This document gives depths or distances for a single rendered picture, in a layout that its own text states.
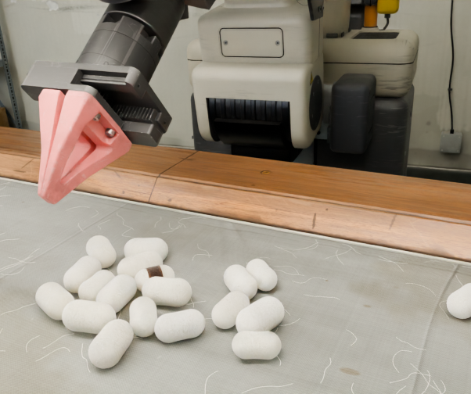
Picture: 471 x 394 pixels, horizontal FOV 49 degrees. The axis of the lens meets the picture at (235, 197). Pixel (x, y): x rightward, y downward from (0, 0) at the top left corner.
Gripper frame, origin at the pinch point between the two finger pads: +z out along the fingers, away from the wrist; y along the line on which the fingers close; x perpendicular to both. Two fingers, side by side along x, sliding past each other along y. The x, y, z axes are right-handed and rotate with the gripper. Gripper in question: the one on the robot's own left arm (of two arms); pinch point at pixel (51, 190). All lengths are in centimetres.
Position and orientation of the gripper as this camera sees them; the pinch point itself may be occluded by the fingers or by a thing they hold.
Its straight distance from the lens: 40.3
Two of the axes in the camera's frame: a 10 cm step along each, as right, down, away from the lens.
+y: 8.9, 1.6, -4.2
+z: -3.3, 8.7, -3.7
